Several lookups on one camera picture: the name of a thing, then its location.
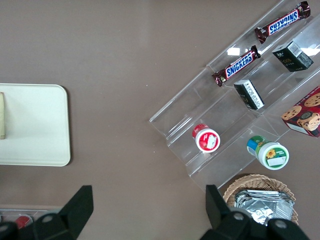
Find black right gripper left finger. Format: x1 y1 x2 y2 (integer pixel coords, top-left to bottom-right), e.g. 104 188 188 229
32 184 95 240

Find light tan wicker basket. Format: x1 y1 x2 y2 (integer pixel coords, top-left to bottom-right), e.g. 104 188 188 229
222 173 300 227

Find clear acrylic bottle rack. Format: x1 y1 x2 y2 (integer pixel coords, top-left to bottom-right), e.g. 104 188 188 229
0 204 54 226

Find green lidded yogurt cup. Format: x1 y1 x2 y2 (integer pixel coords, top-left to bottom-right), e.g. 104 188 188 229
245 135 291 171

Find Snickers chocolate bar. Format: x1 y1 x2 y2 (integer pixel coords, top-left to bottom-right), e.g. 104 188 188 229
254 0 312 45
211 44 262 88

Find red lidded yogurt cup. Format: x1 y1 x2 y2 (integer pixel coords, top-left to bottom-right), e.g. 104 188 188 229
191 122 222 154

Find triangular sandwich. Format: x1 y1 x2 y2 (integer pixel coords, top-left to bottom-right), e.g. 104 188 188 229
0 91 7 140

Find red cola bottle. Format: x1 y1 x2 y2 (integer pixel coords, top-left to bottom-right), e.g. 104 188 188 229
14 215 34 229

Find silver foil packets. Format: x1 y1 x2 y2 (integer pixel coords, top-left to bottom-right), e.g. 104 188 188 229
235 189 294 226

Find clear acrylic stepped display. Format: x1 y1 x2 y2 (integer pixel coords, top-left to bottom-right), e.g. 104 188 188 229
148 0 320 191

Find red chocolate chip cookie box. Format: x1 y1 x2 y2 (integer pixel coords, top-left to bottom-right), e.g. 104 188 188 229
280 86 320 139

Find small black carton box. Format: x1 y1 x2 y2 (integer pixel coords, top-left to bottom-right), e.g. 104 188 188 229
233 79 265 112
271 40 315 74

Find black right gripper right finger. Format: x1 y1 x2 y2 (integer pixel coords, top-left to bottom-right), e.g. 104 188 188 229
199 184 252 240

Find cream plastic serving tray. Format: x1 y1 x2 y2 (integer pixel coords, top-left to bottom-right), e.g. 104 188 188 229
0 83 72 167

